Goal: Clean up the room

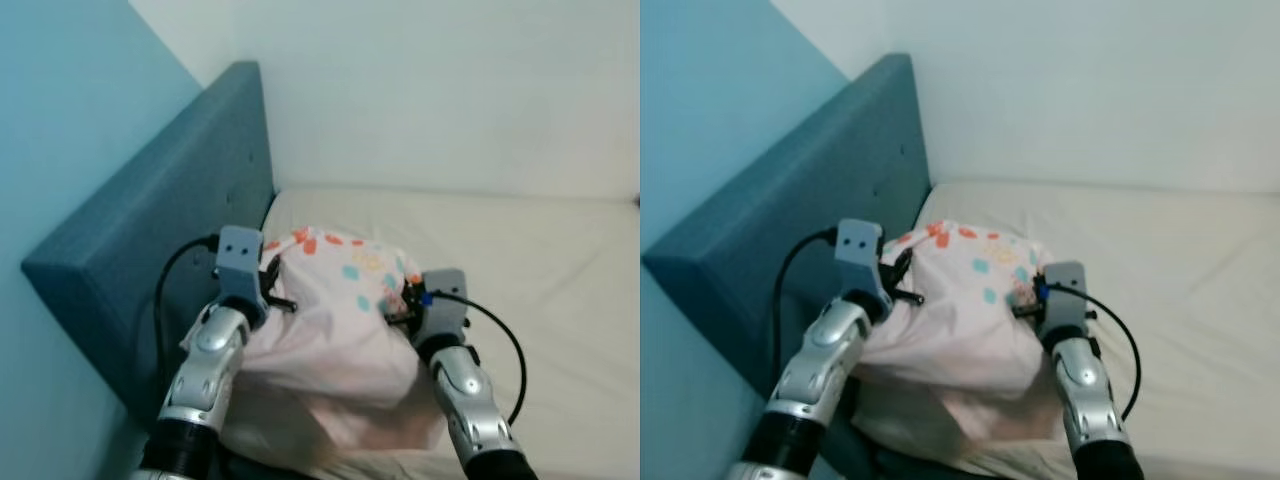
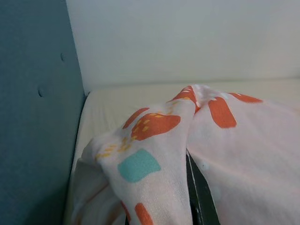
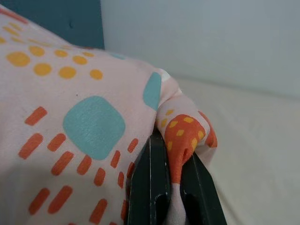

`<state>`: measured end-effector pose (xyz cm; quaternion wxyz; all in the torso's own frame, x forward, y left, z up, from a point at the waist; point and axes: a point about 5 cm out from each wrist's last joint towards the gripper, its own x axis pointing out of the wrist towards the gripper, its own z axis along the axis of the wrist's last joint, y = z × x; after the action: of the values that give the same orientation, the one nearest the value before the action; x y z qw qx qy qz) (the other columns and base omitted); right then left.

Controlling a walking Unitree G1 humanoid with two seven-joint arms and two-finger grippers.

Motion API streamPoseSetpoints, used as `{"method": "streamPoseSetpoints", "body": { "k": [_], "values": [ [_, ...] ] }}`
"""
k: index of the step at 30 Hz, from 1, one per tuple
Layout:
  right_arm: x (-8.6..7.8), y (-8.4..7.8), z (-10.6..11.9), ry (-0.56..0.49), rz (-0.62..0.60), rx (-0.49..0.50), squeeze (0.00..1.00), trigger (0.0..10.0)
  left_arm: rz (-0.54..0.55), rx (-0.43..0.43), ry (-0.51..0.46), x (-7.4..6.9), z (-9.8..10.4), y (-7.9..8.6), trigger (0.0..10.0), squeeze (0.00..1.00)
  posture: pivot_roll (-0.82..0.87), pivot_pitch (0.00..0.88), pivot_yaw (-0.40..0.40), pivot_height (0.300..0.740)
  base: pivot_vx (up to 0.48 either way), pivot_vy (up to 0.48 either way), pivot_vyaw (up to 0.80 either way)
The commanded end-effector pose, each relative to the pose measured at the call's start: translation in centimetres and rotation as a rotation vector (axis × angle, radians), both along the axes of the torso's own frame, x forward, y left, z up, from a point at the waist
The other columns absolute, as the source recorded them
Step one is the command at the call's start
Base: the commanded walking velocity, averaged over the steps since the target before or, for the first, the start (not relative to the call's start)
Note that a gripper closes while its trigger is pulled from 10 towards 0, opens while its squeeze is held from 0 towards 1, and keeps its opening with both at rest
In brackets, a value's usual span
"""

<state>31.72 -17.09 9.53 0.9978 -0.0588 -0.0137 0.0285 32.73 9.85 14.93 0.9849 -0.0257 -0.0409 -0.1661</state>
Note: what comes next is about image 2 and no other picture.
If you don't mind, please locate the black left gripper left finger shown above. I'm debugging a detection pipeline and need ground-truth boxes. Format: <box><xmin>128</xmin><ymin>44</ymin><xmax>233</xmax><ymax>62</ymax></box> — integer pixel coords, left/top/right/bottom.
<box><xmin>120</xmin><ymin>201</ymin><xmax>132</xmax><ymax>225</ymax></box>

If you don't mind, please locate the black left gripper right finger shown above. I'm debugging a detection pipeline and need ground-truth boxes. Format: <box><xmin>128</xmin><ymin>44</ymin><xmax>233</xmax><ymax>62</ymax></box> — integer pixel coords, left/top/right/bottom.
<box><xmin>186</xmin><ymin>150</ymin><xmax>221</xmax><ymax>225</ymax></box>

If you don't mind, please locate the teal upholstered headboard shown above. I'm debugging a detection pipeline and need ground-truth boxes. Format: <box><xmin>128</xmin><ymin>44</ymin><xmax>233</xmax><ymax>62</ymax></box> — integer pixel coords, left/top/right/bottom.
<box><xmin>0</xmin><ymin>0</ymin><xmax>86</xmax><ymax>225</ymax></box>

